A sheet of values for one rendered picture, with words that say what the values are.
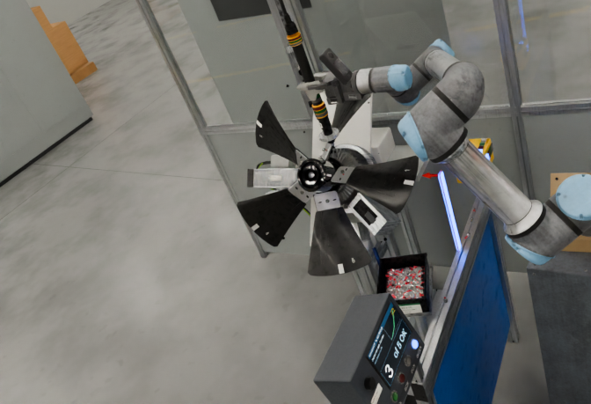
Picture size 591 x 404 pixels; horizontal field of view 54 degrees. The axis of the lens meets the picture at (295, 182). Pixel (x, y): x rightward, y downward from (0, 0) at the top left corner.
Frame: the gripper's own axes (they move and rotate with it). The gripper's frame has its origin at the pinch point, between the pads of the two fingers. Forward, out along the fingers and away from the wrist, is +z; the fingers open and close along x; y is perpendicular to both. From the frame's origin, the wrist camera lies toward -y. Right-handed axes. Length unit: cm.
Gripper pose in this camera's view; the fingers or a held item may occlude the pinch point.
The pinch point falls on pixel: (302, 82)
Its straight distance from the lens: 187.2
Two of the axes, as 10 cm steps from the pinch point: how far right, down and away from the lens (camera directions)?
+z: -8.4, 0.0, 5.4
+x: 4.3, -6.1, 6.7
